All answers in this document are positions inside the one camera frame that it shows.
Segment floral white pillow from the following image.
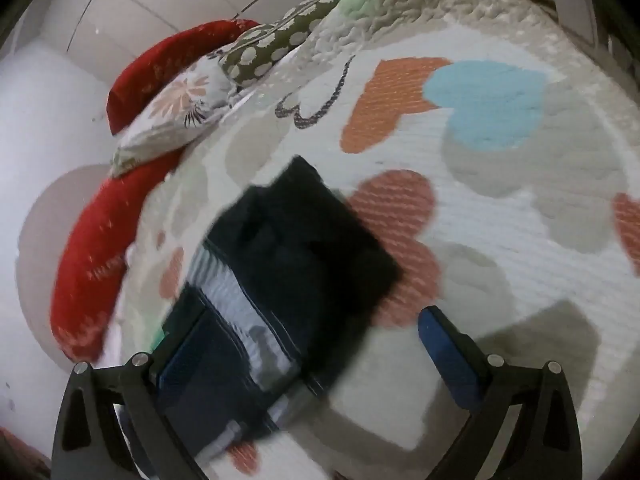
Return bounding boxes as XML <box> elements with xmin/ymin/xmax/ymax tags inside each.
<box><xmin>109</xmin><ymin>50</ymin><xmax>242</xmax><ymax>179</ymax></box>

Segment heart-print quilted blanket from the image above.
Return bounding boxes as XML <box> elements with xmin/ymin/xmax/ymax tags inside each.
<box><xmin>114</xmin><ymin>0</ymin><xmax>640</xmax><ymax>480</ymax></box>

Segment olive polka-dot pillow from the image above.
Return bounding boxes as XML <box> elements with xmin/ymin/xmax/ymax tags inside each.
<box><xmin>219</xmin><ymin>0</ymin><xmax>383</xmax><ymax>87</ymax></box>

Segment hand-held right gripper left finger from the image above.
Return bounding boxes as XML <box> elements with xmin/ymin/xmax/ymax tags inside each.
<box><xmin>50</xmin><ymin>329</ymin><xmax>211</xmax><ymax>480</ymax></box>

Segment dark navy white-striped pants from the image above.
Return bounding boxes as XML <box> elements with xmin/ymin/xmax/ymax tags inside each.
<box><xmin>155</xmin><ymin>155</ymin><xmax>406</xmax><ymax>461</ymax></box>

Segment red pillow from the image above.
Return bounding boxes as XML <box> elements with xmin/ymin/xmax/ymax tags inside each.
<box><xmin>50</xmin><ymin>19</ymin><xmax>262</xmax><ymax>364</ymax></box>

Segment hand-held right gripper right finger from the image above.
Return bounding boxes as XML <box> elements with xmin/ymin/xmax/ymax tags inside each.
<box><xmin>417</xmin><ymin>306</ymin><xmax>585</xmax><ymax>480</ymax></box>

